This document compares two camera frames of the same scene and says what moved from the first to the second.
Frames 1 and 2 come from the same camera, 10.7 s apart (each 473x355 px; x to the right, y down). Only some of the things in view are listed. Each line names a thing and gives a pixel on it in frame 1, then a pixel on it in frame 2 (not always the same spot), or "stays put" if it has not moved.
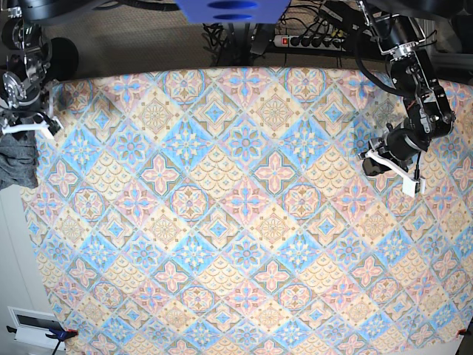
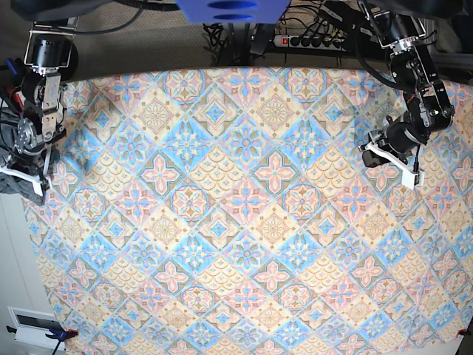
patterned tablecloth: [225, 211] stays put
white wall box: [32, 326] stays put
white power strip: [310, 42] stays put
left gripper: [20, 119] -> [29, 152]
